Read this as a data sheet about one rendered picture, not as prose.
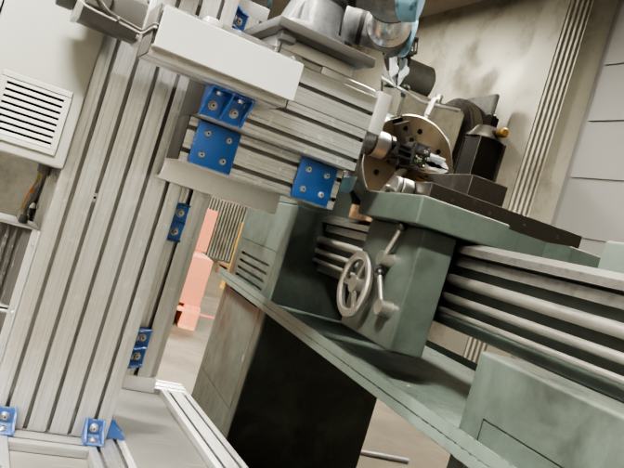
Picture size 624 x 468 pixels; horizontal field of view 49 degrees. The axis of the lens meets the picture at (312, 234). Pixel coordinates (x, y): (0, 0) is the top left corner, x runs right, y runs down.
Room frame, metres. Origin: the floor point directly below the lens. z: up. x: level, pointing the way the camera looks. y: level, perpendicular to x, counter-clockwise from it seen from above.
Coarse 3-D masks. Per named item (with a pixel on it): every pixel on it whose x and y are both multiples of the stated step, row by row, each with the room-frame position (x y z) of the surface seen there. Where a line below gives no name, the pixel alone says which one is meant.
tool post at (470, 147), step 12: (468, 144) 1.63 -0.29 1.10; (480, 144) 1.59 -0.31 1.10; (492, 144) 1.60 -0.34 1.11; (468, 156) 1.62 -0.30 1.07; (480, 156) 1.60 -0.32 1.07; (492, 156) 1.61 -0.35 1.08; (456, 168) 1.66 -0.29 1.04; (468, 168) 1.60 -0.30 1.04; (480, 168) 1.60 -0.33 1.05; (492, 168) 1.61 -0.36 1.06; (492, 180) 1.61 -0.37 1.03
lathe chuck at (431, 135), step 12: (408, 120) 2.12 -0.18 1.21; (420, 120) 2.14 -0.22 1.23; (384, 132) 2.10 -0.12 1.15; (420, 132) 2.15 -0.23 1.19; (432, 132) 2.16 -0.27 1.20; (432, 144) 2.16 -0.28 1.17; (444, 144) 2.17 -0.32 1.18; (444, 156) 2.18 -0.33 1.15; (360, 168) 2.10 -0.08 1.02; (372, 168) 2.10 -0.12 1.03; (384, 168) 2.11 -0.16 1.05; (360, 180) 2.12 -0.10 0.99; (372, 180) 2.11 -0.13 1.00; (384, 180) 2.12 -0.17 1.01; (360, 192) 2.17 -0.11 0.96
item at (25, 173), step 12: (0, 156) 5.75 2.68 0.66; (12, 156) 5.81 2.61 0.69; (0, 168) 5.77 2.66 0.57; (12, 168) 5.82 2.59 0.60; (24, 168) 5.88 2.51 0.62; (36, 168) 5.94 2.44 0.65; (0, 180) 5.78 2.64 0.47; (12, 180) 5.84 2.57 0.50; (24, 180) 5.90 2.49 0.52; (0, 192) 5.80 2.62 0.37; (12, 192) 5.86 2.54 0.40; (24, 192) 5.91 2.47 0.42; (0, 204) 5.82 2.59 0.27; (12, 204) 5.87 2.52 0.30
